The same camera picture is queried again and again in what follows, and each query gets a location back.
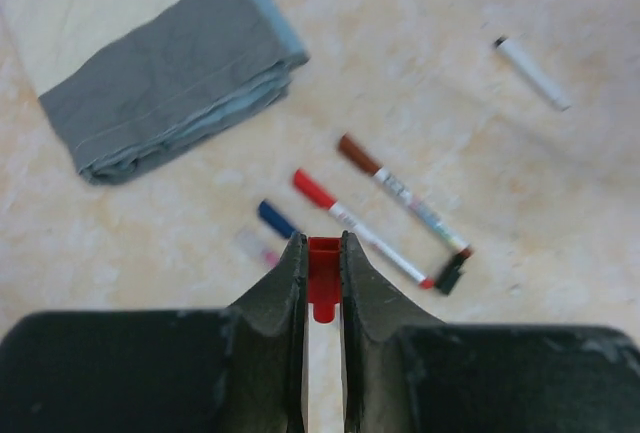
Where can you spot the red marker cap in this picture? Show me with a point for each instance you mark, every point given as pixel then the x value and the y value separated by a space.
pixel 312 190

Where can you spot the red clear pen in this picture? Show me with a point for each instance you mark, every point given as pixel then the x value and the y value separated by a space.
pixel 256 248

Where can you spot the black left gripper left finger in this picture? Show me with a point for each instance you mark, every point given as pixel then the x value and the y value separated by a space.
pixel 240 368

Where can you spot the small white black-end pen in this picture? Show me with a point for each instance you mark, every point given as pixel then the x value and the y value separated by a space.
pixel 530 70

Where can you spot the white red-end marker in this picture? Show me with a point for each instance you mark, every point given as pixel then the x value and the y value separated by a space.
pixel 341 213

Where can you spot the black pen cap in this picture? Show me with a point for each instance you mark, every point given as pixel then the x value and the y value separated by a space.
pixel 451 274

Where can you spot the white brown-end marker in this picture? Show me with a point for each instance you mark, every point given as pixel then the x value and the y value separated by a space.
pixel 423 212

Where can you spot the folded grey beige cloth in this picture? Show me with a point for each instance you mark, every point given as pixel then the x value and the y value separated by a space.
pixel 129 85

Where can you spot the brown marker cap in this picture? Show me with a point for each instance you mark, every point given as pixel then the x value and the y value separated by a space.
pixel 355 153

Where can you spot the blue pen cap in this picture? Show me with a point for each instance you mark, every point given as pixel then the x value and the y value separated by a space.
pixel 276 220

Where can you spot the small red pen cap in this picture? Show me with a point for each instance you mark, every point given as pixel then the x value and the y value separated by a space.
pixel 324 278

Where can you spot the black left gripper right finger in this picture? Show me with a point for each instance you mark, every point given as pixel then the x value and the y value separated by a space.
pixel 405 370

